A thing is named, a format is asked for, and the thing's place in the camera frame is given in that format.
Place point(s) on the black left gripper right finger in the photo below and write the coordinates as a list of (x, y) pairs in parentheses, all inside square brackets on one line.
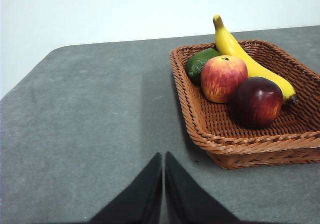
[(192, 201)]

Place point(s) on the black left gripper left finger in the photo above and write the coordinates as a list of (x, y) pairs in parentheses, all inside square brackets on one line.
[(135, 199)]

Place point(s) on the dark red plum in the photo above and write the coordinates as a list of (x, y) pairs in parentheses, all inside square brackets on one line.
[(257, 103)]

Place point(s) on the brown wicker basket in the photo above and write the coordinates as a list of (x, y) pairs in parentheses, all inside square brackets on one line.
[(250, 144)]

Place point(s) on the red yellow apple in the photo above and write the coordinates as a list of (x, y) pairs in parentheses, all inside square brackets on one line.
[(222, 79)]

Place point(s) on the green avocado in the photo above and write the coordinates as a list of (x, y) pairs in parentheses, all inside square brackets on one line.
[(197, 64)]

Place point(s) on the yellow banana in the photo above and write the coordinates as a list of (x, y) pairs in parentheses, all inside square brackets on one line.
[(237, 52)]

